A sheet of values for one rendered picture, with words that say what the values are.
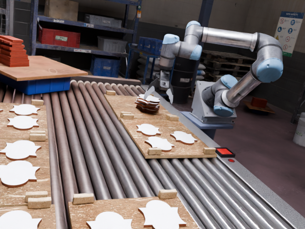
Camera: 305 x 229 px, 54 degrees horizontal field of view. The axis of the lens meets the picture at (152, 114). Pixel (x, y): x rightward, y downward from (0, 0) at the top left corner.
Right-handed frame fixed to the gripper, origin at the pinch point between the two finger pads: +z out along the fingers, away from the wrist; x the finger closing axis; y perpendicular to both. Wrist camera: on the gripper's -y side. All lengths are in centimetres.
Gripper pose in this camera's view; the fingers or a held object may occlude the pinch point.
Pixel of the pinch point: (157, 102)
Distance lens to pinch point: 159.7
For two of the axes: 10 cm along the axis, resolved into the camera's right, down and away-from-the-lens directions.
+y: -0.6, -4.2, 9.0
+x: -9.8, -1.5, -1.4
